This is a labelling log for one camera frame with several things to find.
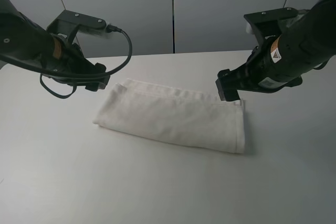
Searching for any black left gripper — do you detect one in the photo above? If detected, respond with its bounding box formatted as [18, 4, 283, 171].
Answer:
[39, 34, 110, 91]

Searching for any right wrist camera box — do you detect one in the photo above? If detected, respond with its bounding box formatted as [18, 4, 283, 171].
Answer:
[244, 7, 309, 46]

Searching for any white towel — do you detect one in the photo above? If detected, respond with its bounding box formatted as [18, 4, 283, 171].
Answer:
[93, 79, 245, 154]

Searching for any black left camera cable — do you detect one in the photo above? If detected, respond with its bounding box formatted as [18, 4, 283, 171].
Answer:
[39, 25, 133, 100]

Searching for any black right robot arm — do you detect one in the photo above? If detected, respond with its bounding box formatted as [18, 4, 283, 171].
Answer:
[216, 0, 335, 101]

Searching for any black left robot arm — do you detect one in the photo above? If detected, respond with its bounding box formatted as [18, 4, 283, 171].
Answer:
[1, 0, 110, 91]

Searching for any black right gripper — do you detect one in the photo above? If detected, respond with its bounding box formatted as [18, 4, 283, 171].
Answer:
[215, 46, 302, 102]

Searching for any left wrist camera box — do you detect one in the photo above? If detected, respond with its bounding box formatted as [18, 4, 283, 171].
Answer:
[47, 10, 110, 39]

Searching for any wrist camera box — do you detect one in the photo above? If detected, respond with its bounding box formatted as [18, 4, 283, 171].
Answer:
[244, 7, 309, 46]
[47, 10, 110, 39]

